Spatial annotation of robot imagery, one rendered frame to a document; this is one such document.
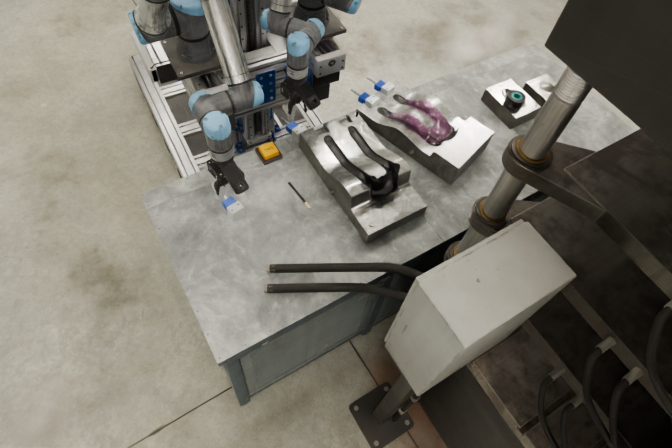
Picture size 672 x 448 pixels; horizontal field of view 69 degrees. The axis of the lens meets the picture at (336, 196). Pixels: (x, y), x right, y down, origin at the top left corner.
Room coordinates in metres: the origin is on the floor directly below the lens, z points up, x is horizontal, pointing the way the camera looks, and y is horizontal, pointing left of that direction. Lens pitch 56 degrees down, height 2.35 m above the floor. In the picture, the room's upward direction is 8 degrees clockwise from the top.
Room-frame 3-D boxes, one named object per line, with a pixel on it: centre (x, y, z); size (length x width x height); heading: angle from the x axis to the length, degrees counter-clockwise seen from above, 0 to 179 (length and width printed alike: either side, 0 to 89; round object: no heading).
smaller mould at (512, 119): (1.66, -0.70, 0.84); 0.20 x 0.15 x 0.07; 38
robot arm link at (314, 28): (1.43, 0.19, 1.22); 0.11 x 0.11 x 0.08; 73
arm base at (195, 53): (1.47, 0.61, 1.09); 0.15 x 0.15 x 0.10
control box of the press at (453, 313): (0.46, -0.34, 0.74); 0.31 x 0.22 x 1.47; 128
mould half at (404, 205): (1.15, -0.08, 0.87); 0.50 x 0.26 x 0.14; 38
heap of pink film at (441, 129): (1.43, -0.30, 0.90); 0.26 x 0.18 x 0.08; 55
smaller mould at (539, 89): (1.76, -0.88, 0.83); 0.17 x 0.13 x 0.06; 38
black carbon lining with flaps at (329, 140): (1.16, -0.08, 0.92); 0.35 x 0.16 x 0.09; 38
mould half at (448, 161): (1.43, -0.31, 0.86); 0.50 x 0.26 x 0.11; 55
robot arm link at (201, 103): (1.02, 0.42, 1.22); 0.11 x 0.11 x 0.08; 37
